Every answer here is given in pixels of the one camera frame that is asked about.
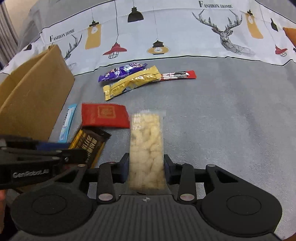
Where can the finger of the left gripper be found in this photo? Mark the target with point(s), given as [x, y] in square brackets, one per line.
[73, 156]
[17, 142]

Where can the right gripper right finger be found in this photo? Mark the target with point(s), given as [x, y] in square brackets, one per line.
[186, 177]

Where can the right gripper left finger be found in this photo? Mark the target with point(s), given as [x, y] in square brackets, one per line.
[73, 184]

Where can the dark brown chocolate bar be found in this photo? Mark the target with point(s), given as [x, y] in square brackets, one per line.
[92, 140]

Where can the clear rice cracker packet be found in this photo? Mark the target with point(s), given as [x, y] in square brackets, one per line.
[146, 153]

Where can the red square pouch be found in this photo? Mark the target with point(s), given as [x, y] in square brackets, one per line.
[104, 115]

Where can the purple snack packet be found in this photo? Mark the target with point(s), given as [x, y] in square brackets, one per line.
[121, 72]

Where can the yellow snack packet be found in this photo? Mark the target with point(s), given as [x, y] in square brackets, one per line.
[131, 82]

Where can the person's left hand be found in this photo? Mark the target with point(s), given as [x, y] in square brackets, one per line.
[2, 208]

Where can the light blue stick packet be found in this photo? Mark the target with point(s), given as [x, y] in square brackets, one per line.
[67, 124]

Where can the brown cardboard box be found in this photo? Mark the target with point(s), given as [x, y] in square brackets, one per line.
[33, 95]

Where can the red white black bar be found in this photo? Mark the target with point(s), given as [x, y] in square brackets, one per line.
[178, 75]

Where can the printed sofa cover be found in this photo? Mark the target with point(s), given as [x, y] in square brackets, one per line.
[93, 34]

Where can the orange cushion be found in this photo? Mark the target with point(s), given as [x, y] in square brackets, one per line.
[291, 34]

